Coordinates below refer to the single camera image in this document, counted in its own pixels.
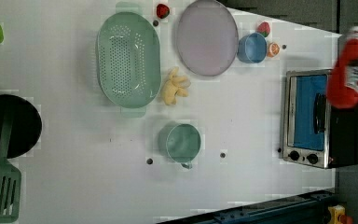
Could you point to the red ketchup bottle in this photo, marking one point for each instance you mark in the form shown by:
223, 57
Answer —
342, 86

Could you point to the silver black toaster oven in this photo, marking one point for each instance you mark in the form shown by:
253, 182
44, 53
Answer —
314, 132

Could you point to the yellow banana bunch toy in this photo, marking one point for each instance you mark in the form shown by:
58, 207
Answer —
175, 86

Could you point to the green mug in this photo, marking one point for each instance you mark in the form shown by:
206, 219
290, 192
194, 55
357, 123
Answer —
180, 142

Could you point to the large lilac round plate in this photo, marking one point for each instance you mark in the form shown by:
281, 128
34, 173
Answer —
207, 38

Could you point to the green perforated colander basket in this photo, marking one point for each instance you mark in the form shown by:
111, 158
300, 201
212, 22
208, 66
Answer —
128, 60

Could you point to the blue bowl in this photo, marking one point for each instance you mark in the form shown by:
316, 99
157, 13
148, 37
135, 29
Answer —
252, 48

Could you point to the red strawberry toy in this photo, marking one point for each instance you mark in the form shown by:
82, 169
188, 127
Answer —
162, 11

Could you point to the orange slice toy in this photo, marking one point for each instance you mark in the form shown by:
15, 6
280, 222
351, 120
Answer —
273, 49

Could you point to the pink strawberry toy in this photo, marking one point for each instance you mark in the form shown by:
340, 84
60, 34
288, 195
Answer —
263, 29

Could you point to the green slotted spatula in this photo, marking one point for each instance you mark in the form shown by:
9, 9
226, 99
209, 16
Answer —
10, 176

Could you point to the blue metal frame rail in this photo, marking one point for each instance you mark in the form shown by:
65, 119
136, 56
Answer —
307, 208

